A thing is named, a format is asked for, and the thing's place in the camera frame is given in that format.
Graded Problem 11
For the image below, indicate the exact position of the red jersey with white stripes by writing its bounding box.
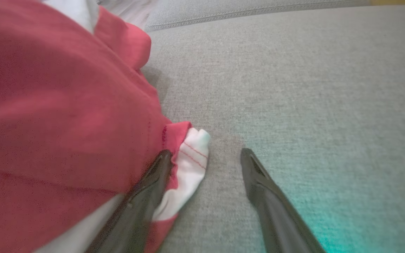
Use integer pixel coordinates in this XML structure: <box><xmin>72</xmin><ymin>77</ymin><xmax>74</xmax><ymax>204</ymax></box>
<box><xmin>0</xmin><ymin>0</ymin><xmax>211</xmax><ymax>253</ymax></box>

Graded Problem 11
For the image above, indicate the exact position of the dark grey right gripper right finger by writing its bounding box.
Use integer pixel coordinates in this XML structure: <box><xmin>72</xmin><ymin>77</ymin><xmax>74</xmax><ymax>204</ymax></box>
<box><xmin>240</xmin><ymin>148</ymin><xmax>326</xmax><ymax>253</ymax></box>

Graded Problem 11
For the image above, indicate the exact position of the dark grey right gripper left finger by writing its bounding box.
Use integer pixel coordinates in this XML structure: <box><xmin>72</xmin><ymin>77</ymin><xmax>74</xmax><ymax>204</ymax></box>
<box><xmin>85</xmin><ymin>150</ymin><xmax>174</xmax><ymax>253</ymax></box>

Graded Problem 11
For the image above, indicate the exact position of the long grey sofa seat cushion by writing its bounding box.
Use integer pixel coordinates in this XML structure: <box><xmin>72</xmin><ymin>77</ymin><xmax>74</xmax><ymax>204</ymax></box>
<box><xmin>144</xmin><ymin>0</ymin><xmax>405</xmax><ymax>32</ymax></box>

